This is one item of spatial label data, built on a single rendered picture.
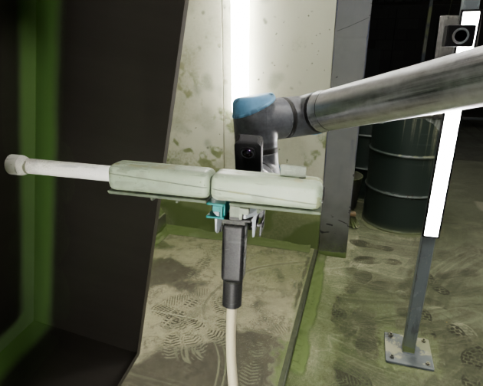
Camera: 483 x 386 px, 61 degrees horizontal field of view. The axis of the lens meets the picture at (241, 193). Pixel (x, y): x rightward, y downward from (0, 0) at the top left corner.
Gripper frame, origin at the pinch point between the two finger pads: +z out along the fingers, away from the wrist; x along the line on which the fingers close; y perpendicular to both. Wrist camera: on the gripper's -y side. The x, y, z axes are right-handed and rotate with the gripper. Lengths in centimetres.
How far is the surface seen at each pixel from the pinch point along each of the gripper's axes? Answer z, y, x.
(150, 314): -119, 98, 59
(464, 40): -97, -36, -57
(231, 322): -0.6, 18.8, -0.7
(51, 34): -36, -25, 50
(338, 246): -200, 80, -38
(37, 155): -39, 4, 59
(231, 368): -0.2, 26.8, -1.2
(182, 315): -121, 97, 43
